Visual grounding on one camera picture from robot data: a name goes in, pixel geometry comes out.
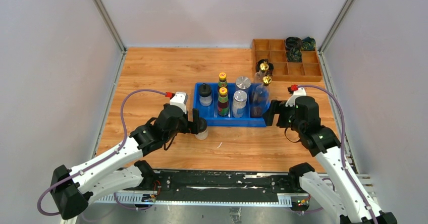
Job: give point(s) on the blue label shaker jar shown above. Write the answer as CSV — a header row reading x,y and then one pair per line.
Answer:
x,y
239,103

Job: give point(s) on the black lid seasoning jar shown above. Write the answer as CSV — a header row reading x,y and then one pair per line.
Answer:
x,y
202,129

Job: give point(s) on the silver lid powder jar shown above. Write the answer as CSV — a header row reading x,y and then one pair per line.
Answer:
x,y
243,83

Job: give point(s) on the blue plastic divided bin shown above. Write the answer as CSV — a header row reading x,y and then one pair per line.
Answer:
x,y
210,112

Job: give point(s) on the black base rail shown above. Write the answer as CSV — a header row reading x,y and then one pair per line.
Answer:
x,y
141,185

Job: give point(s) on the wooden compartment tray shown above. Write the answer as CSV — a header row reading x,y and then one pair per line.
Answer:
x,y
288,65

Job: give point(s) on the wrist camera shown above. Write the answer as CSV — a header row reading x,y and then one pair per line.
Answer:
x,y
295,91
178,99

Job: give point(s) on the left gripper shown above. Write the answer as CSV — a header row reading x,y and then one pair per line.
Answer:
x,y
191,126

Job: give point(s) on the glass oil bottle gold spout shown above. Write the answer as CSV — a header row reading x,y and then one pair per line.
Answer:
x,y
263,67

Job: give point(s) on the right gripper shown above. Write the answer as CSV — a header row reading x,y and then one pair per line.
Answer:
x,y
276,107

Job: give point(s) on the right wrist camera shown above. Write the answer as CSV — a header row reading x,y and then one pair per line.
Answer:
x,y
295,91

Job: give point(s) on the sauce bottle yellow cap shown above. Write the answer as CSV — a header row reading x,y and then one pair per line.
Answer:
x,y
223,104
222,82

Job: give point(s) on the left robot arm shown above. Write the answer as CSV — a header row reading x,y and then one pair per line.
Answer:
x,y
75,188

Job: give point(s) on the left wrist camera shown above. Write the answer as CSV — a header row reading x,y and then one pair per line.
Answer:
x,y
178,99

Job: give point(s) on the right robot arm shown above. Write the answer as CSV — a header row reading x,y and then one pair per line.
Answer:
x,y
327,159

